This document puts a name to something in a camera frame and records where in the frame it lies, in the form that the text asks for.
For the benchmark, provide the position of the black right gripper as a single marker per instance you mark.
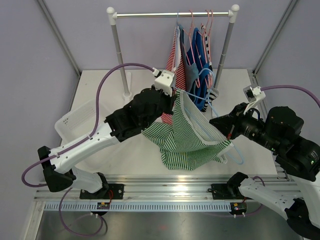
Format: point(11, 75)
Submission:
point(230, 123)

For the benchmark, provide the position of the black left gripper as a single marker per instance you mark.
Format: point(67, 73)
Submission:
point(170, 100)

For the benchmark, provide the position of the red striped tank top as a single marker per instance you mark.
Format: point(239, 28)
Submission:
point(180, 81)

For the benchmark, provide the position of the green striped tank top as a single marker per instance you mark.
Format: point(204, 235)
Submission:
point(190, 141)

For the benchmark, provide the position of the grey-blue tank top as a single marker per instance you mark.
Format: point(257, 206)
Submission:
point(190, 67)

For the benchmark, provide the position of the light blue hanger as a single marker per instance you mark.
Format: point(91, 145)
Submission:
point(212, 110)
point(177, 55)

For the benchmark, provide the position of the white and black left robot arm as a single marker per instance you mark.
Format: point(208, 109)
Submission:
point(60, 172)

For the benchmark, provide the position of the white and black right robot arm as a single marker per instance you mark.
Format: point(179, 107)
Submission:
point(299, 157)

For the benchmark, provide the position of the black and white striped top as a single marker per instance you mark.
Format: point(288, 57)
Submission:
point(208, 81)

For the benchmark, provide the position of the bright blue tank top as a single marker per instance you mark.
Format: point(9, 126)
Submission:
point(201, 90)

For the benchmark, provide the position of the white plastic basket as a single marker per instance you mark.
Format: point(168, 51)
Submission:
point(78, 122)

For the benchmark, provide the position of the silver and white clothes rack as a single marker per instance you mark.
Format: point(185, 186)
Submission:
point(231, 14)

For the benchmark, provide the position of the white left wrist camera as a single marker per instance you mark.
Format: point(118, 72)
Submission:
point(164, 80)

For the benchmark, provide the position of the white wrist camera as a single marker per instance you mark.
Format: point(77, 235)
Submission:
point(164, 80)
point(254, 95)

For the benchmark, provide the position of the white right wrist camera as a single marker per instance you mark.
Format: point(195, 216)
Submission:
point(254, 95)

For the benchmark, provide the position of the aluminium mounting rail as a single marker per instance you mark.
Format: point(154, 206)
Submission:
point(176, 188)

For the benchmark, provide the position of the white slotted cable duct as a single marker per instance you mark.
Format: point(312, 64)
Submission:
point(119, 206)

